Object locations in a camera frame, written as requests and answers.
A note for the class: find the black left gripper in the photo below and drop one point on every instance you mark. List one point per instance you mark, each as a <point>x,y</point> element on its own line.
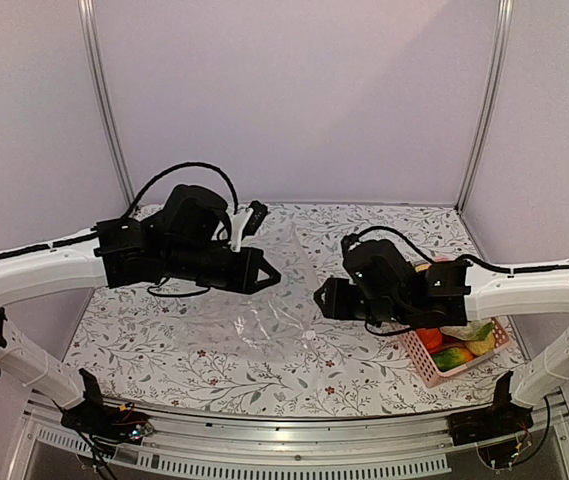
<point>254,257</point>

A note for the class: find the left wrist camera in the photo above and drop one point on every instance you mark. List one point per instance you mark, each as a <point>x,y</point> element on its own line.
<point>245,223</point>

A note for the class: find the floral table mat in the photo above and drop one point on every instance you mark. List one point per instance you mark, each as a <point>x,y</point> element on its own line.
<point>125,338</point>

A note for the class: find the white toy cauliflower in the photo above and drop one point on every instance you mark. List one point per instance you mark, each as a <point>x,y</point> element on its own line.
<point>473,331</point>

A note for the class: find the left aluminium frame post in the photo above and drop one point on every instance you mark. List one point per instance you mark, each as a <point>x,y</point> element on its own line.
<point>89,26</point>

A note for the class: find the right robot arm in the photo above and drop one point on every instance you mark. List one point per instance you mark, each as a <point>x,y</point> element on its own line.
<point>383,287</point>

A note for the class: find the orange toy tangerine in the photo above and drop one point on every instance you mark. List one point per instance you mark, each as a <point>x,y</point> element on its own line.
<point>431,338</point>

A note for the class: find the clear zip top bag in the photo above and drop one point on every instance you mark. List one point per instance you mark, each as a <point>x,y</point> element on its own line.
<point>275,324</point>

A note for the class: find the small circuit board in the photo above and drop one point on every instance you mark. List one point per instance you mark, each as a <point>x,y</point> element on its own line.
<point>135,432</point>

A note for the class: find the pink plastic basket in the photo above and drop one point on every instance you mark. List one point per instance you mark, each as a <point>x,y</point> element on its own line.
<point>449,343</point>

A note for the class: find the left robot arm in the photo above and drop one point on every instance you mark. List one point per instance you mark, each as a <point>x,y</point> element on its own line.
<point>196,236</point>

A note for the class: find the yellow toy corn piece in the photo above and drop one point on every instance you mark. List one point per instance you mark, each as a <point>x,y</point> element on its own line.
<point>481,347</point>

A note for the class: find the right aluminium frame post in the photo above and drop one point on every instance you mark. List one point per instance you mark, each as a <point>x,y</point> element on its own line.
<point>495,71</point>

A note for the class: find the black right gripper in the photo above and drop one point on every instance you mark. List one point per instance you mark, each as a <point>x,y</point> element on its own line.
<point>334,306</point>

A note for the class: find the green orange toy mango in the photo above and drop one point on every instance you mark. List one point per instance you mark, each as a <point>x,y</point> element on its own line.
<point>451,358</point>

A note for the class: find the yellow toy lemon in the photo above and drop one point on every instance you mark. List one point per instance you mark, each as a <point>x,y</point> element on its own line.
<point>422,267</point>

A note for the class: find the aluminium frame post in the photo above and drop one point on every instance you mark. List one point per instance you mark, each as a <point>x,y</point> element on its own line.
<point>495,71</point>
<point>89,26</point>

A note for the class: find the front aluminium rail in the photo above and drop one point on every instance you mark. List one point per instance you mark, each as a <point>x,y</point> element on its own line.
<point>190,444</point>

